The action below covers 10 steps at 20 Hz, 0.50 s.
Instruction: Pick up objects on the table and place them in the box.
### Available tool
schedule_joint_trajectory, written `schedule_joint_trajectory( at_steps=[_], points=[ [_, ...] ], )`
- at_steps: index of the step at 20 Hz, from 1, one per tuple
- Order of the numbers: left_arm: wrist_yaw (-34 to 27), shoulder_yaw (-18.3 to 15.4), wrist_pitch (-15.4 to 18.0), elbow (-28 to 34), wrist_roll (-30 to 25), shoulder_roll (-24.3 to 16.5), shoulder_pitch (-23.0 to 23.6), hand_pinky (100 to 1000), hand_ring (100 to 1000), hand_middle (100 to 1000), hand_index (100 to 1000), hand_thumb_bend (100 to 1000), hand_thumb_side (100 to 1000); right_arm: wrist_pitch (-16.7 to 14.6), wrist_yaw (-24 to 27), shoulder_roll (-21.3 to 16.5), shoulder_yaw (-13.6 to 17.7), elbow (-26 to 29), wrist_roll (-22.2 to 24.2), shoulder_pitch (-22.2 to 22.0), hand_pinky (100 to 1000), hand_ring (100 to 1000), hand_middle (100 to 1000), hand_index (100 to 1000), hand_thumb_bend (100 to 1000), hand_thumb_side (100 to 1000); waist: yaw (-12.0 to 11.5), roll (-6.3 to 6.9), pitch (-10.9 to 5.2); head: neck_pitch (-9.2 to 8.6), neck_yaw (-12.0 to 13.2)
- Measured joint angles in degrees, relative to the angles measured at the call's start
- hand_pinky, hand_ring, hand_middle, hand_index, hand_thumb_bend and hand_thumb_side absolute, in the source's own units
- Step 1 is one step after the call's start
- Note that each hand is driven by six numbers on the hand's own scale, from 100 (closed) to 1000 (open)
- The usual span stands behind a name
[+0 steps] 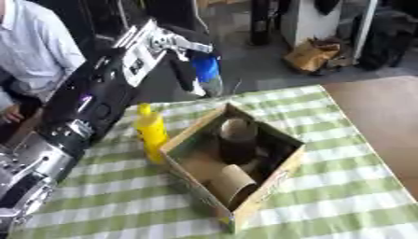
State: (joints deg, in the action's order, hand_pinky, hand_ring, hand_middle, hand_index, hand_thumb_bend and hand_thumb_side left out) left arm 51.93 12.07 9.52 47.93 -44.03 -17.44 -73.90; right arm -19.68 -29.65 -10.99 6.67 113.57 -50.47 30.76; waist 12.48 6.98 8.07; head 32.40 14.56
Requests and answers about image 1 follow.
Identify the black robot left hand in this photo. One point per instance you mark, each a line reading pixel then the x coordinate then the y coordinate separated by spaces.
pixel 182 71

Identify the blue labelled clear bottle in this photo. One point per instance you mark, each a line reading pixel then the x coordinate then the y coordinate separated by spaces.
pixel 207 73

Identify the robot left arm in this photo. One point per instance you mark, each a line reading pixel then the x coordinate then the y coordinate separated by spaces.
pixel 103 93

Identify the tan cardboard box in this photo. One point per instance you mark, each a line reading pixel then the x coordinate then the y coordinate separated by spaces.
pixel 190 174

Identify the yellow squeeze bottle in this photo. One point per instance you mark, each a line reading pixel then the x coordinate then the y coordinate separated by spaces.
pixel 150 133

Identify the dark brown cylinder container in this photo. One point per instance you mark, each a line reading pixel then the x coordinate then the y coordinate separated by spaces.
pixel 237 141

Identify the cardboard tube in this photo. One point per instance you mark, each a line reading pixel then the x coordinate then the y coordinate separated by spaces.
pixel 234 182

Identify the brown paper bag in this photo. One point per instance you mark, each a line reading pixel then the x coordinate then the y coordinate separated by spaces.
pixel 311 55

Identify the white cabinet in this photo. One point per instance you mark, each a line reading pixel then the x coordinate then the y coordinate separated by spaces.
pixel 310 18

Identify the person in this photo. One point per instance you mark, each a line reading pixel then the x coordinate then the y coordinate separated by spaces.
pixel 32 46

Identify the person's hand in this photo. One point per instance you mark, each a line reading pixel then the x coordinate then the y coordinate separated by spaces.
pixel 11 115

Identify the white pole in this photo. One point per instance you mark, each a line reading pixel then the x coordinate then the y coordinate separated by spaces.
pixel 366 28

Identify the black bag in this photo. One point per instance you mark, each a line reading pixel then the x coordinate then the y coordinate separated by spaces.
pixel 387 39

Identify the black post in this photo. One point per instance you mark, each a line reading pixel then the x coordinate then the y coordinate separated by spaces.
pixel 260 21

